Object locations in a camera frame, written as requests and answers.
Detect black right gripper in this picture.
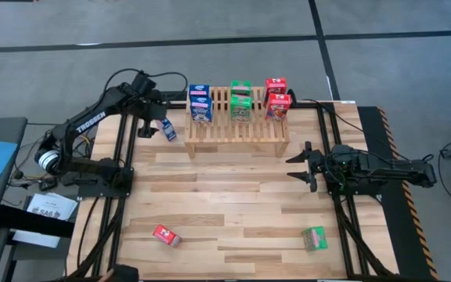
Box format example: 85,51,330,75
285,141,334,193

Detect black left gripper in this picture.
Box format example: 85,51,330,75
137,92,171,139

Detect blue Frosted Flakes cereal box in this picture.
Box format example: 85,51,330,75
188,83,211,99
189,96,214,125
158,117,178,143

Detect red Froot Loops cereal box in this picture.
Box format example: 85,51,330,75
152,223,183,248
263,77,288,107
264,92,292,121

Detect green Apple Jacks cereal box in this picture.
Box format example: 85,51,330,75
230,79,252,97
229,93,254,123
301,226,329,252

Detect wooden slatted shelf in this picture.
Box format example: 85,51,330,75
183,85,291,160

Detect black perforated plate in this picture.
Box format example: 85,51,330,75
158,91,188,103

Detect black power adapter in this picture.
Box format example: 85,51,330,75
38,178,58,192

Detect white printed paper sheet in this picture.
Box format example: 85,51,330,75
25,191,79,222

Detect black mat hazard stripes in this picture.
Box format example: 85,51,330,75
356,104,440,282

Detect person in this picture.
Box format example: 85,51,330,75
99,264,140,282

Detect black table crossbar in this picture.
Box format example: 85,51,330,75
0,204,76,239

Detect plain white paper sheet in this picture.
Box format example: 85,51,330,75
12,230,61,249

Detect black aluminium table frame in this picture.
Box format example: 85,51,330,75
67,99,402,282

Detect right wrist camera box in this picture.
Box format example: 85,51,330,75
333,143,362,165

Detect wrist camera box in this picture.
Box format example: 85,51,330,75
333,143,362,165
131,70,158,94

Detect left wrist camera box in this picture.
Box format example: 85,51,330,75
131,70,158,94

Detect yellow extension cable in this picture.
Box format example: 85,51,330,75
13,132,93,182

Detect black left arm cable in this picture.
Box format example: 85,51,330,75
102,68,189,103

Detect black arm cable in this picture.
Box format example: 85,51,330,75
102,68,189,103
286,89,436,164

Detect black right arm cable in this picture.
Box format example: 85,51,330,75
286,89,436,164

